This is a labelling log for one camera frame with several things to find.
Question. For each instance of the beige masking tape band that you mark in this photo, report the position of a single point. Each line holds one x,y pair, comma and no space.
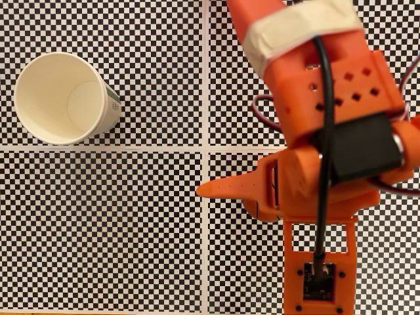
295,26

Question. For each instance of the small orange basketball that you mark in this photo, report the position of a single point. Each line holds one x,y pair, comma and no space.
250,208

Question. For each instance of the black white checkerboard paper sheet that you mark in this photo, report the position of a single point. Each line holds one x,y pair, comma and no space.
223,82
246,262
147,65
98,229

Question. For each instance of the white paper cup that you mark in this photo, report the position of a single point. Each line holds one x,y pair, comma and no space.
42,98

